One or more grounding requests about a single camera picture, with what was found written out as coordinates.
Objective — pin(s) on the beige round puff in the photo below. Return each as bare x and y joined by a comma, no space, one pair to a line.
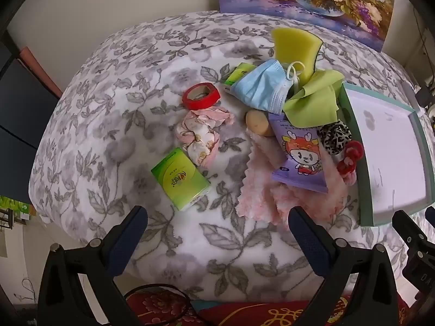
256,122

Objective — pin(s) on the green box with white inside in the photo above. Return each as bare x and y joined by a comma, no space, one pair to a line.
384,142

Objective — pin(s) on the green tissue packet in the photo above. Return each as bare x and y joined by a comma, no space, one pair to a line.
238,74
180,180

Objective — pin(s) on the blue face mask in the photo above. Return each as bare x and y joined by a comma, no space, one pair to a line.
261,85

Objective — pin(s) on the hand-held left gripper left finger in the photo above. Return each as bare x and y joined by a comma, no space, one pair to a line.
127,241

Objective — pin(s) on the green printed box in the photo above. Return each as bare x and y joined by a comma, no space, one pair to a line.
13,205

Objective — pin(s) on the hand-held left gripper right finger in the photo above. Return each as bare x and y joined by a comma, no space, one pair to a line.
309,241

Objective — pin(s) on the grey floral blanket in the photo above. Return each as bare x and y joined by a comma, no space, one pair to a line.
136,74

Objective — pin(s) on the dark cabinet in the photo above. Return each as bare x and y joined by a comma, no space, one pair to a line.
17,108

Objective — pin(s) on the red patterned cloth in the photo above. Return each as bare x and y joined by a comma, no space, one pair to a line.
238,314

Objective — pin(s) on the red tape roll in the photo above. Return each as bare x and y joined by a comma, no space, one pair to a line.
204,102

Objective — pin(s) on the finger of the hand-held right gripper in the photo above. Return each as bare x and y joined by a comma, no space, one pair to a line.
409,231

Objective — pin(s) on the pink floral scrunchie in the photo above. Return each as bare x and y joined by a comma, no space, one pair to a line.
200,135

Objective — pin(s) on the purple cartoon snack packet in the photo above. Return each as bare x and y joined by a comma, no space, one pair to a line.
299,156

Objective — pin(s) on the yellow sponge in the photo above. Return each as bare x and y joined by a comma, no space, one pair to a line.
295,46

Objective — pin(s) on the leopard print scrunchie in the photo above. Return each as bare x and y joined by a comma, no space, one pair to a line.
334,137

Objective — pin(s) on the pink fuzzy cloth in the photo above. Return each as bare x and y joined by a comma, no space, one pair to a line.
261,183

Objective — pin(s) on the dark small device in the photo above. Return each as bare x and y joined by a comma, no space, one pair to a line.
424,96

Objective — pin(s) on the green cloth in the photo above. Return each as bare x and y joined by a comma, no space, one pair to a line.
312,105

